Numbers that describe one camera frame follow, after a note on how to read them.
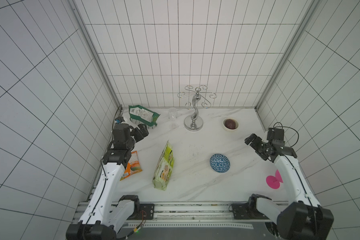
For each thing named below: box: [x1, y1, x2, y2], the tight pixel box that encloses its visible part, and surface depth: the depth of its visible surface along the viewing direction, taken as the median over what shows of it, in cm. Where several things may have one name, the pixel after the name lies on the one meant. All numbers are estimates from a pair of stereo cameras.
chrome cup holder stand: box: [177, 85, 217, 132], surface depth 92 cm
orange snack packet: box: [119, 150, 143, 181], surface depth 88 cm
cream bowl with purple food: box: [222, 117, 239, 132], surface depth 105 cm
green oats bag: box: [152, 140, 175, 191], surface depth 76 cm
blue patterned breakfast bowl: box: [209, 153, 231, 173], surface depth 89 cm
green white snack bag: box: [128, 105, 161, 128], surface depth 103 cm
